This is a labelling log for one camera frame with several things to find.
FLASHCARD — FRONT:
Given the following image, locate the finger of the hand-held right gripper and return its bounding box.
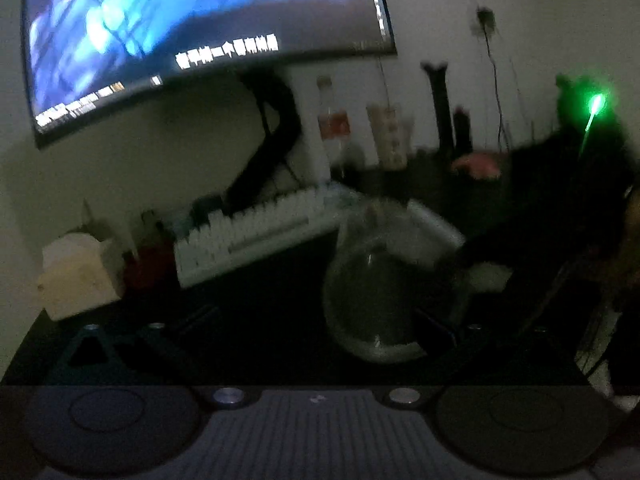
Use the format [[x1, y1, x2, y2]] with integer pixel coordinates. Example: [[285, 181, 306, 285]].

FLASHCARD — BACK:
[[436, 235, 493, 281]]

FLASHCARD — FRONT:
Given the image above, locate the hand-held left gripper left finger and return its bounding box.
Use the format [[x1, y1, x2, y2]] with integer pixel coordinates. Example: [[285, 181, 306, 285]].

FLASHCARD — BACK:
[[52, 305, 249, 409]]

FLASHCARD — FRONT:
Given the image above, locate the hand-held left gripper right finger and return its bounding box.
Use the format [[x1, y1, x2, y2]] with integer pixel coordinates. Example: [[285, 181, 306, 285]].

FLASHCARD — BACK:
[[385, 307, 583, 409]]

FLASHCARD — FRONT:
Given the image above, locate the clear glass jar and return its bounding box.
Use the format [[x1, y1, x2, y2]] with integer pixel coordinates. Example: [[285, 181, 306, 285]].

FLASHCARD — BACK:
[[322, 199, 472, 364]]

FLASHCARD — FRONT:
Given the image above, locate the dark red box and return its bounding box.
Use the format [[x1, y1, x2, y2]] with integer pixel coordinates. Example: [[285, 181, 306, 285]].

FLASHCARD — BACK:
[[124, 239, 177, 292]]

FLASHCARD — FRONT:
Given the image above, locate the pink object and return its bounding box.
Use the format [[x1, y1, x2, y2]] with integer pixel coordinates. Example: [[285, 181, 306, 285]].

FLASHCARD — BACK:
[[451, 152, 502, 179]]

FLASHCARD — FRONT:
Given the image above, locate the small dark bottle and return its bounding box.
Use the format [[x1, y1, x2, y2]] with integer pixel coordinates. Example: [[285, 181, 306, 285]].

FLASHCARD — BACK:
[[452, 106, 474, 154]]

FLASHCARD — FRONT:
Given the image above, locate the white mechanical keyboard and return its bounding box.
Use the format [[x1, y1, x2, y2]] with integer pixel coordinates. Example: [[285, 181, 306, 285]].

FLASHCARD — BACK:
[[175, 184, 467, 289]]

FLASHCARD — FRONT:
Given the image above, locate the beige tissue box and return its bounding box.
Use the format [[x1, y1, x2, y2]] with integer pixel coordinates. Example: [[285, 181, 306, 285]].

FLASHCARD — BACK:
[[36, 231, 124, 322]]

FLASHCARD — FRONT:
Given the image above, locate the black forked stand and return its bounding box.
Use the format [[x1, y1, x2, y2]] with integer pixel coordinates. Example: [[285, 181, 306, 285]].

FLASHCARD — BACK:
[[421, 61, 454, 154]]

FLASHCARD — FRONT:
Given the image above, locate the patterned paper cup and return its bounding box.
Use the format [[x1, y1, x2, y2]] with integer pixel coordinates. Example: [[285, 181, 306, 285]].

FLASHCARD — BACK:
[[366, 103, 414, 169]]

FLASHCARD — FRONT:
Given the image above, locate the red label plastic bottle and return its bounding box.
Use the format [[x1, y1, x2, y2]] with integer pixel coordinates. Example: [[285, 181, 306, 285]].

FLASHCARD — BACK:
[[316, 76, 352, 172]]

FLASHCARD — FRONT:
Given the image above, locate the curved computer monitor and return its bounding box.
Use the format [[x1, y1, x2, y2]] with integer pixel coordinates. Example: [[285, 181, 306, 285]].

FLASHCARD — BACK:
[[22, 0, 399, 149]]

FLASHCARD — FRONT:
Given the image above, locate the black power cable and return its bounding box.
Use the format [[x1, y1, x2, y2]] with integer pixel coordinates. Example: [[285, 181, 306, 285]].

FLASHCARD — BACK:
[[481, 30, 507, 152]]

